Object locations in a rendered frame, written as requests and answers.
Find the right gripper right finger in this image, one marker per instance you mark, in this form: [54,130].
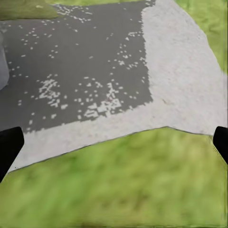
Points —
[220,140]

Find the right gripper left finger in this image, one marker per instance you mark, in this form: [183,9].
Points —
[11,142]

